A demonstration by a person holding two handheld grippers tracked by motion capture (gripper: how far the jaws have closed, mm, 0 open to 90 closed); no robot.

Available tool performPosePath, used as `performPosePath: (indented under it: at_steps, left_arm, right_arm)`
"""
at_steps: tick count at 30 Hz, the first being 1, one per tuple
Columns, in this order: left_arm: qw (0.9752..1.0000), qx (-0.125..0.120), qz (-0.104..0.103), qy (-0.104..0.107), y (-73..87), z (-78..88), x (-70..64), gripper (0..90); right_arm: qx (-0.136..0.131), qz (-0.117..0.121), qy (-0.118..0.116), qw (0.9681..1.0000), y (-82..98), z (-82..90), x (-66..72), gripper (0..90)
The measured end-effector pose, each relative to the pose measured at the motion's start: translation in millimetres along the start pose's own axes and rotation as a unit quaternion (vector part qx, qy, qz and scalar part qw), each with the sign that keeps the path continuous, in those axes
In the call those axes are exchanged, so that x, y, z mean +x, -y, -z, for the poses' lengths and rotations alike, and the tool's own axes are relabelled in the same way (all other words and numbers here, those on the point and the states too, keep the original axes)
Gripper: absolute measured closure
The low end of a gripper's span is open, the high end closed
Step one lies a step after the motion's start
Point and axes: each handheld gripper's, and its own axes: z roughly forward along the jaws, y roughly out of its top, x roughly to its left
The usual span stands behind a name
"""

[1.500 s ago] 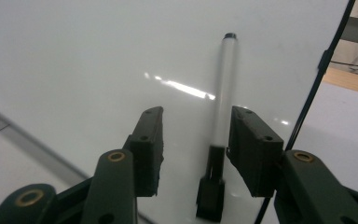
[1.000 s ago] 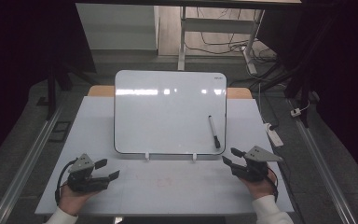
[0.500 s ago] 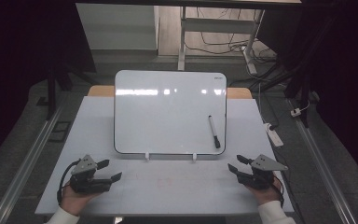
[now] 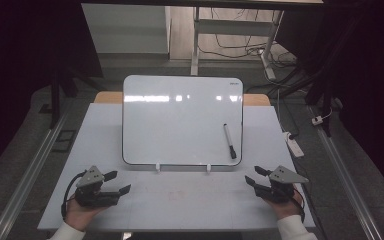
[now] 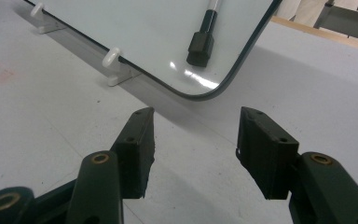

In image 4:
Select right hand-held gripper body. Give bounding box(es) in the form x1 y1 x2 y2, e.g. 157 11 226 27
253 165 310 205

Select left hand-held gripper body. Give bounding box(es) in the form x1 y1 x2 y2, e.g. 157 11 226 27
74 165 121 209

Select black and white marker pen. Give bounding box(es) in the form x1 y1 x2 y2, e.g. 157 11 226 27
222 123 238 160

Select white whiteboard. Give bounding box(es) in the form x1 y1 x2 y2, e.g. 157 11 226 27
121 74 244 167

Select person's right hand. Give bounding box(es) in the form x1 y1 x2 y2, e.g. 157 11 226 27
266 189 305 222

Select person's left hand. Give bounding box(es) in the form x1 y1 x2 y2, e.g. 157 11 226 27
64 196 108 232

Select white table cover sheet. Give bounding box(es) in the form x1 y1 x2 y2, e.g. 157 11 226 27
37 102 316 232

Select small white plug adapter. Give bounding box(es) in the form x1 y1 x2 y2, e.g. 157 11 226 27
311 108 334 127

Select black stand legs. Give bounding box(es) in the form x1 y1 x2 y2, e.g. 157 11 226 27
49 64 105 130

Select black tripod legs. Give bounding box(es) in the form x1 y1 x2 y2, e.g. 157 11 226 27
268 64 336 138

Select white cabinet panel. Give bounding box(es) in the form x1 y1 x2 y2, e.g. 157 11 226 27
81 3 172 55

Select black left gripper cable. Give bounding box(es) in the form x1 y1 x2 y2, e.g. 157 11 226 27
60 170 87 221

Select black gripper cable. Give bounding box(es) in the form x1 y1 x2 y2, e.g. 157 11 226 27
60 170 87 221
292 187 314 224

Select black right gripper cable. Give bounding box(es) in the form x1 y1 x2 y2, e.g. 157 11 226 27
292 187 314 224

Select black rectangular floor frame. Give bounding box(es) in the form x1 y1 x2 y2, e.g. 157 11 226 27
52 129 78 154

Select aluminium floor rail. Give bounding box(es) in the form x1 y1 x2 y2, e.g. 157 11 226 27
0 108 73 240
308 105 384 240

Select black floor cable tangle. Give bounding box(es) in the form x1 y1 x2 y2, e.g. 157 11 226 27
198 7 298 68

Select white desk frame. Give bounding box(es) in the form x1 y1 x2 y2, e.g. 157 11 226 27
190 6 285 81

